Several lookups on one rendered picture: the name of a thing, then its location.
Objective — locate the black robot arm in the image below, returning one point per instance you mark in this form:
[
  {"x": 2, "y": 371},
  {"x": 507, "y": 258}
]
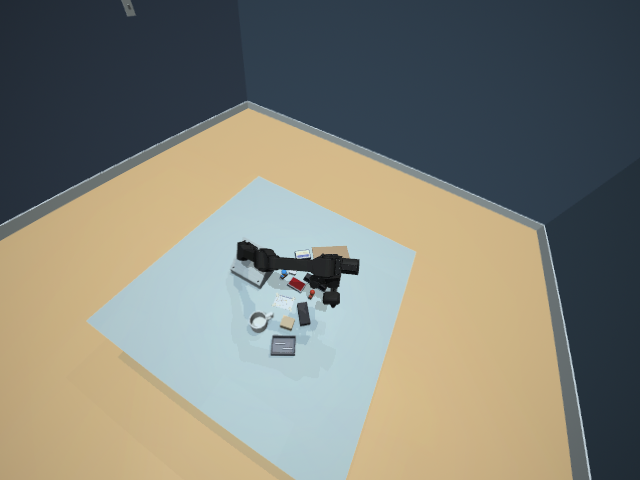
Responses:
[{"x": 326, "y": 266}]

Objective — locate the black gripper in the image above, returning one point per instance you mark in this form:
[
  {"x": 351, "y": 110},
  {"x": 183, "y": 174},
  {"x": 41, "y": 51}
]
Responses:
[{"x": 332, "y": 298}]

